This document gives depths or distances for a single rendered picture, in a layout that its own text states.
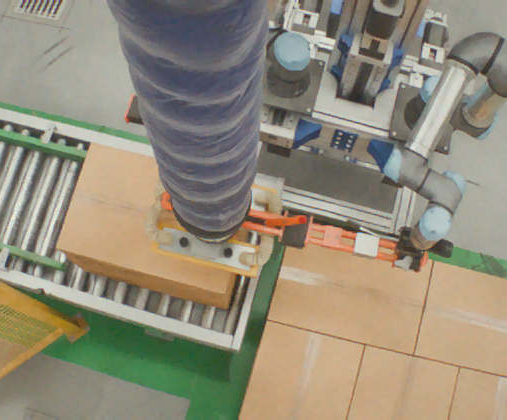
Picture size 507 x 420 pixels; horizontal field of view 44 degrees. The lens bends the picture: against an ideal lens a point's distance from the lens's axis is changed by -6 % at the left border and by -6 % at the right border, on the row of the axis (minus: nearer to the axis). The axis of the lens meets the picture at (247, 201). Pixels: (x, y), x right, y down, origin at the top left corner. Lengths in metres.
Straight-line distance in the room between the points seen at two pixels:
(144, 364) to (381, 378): 1.14
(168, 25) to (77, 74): 2.79
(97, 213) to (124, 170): 0.18
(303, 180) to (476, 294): 0.96
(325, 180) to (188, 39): 2.26
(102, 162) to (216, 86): 1.38
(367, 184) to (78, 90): 1.58
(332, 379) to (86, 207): 1.12
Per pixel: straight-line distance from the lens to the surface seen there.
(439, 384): 2.66
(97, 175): 2.32
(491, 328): 2.75
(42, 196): 2.78
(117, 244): 2.23
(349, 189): 3.07
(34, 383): 3.24
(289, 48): 2.11
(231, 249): 2.01
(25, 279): 2.67
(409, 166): 1.70
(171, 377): 3.10
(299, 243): 1.92
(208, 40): 0.86
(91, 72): 3.60
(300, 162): 3.08
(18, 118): 2.90
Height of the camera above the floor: 3.09
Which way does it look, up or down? 73 degrees down
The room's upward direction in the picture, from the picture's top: 2 degrees clockwise
